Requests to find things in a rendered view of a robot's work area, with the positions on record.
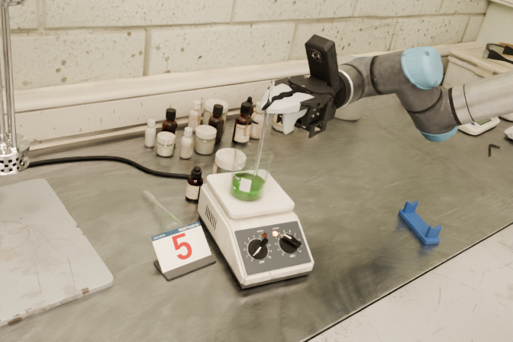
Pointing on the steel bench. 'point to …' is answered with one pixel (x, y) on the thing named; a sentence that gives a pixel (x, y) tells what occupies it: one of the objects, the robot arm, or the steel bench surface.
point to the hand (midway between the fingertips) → (269, 103)
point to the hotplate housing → (225, 225)
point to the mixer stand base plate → (43, 253)
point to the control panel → (277, 256)
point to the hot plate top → (273, 200)
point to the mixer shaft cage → (13, 142)
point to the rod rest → (430, 235)
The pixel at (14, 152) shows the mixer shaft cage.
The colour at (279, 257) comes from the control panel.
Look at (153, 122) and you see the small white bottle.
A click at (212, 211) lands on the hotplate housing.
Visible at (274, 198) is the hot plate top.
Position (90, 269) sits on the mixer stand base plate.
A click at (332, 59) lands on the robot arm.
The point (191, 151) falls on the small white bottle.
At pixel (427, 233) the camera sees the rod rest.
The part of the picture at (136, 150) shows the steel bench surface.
